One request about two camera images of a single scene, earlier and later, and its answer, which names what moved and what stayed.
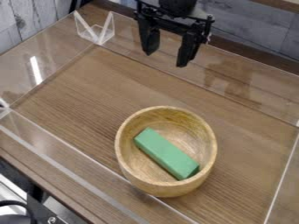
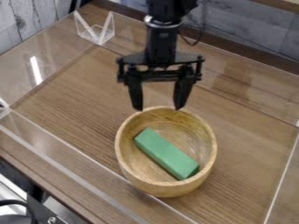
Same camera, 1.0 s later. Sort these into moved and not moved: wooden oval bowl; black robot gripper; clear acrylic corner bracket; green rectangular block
Moved: black robot gripper
Not moved: green rectangular block; wooden oval bowl; clear acrylic corner bracket
